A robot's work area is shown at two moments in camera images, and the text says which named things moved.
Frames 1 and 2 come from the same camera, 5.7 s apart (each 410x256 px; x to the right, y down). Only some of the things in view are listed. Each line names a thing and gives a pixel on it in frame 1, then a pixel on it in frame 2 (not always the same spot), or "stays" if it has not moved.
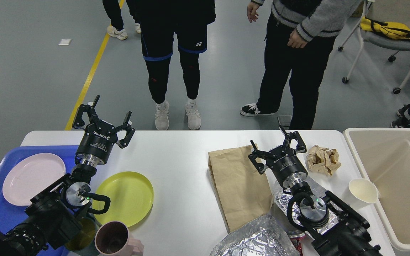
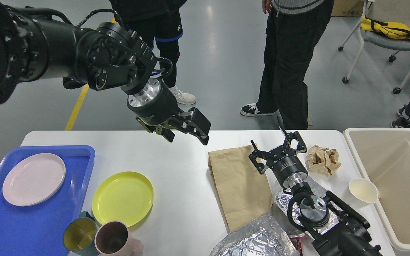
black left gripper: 95,145 to 156,105
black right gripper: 283,161 stays
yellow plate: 131,197 stays
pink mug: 112,238 stays
